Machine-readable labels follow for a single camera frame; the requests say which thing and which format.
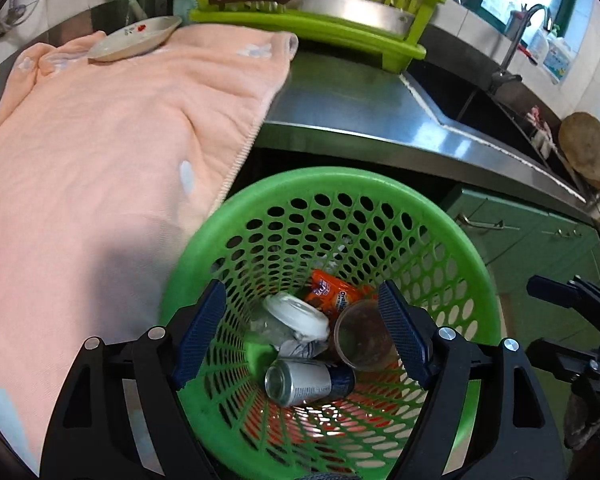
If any clear plastic cup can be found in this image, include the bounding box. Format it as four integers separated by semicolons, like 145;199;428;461
332;299;398;372

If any blue silver drink can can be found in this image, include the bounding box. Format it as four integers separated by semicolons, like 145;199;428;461
264;359;356;408

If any silver foil wrapper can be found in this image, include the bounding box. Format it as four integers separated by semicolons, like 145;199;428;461
277;339;329;360

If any orange Ovaltine snack packet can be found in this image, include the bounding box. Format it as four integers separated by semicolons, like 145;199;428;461
304;270;375;322

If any white plastic cup lid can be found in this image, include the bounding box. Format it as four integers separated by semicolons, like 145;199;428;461
262;292;329;342

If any red plastic stool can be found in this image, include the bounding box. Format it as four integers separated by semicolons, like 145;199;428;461
232;365;426;444

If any green cabinet door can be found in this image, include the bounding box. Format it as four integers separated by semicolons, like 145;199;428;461
442;187;600;411

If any green plastic waste basket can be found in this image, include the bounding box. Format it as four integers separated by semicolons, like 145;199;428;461
160;167;501;479

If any round wooden cutting board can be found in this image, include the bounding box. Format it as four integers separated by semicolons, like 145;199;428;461
558;112;600;189

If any peach pink towel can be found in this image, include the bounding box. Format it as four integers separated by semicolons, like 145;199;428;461
0;24;298;469

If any steel sink faucet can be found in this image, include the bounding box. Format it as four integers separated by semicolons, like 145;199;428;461
488;3;552;96

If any white detergent bottle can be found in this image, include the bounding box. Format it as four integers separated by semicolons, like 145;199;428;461
543;35;576;84

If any lime green dish rack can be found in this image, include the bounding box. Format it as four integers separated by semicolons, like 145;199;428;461
192;0;445;74

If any white ceramic plate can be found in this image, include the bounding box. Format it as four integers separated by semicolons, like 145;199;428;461
87;16;182;63

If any cleaver with wooden handle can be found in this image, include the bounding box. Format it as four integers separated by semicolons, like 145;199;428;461
209;0;415;37

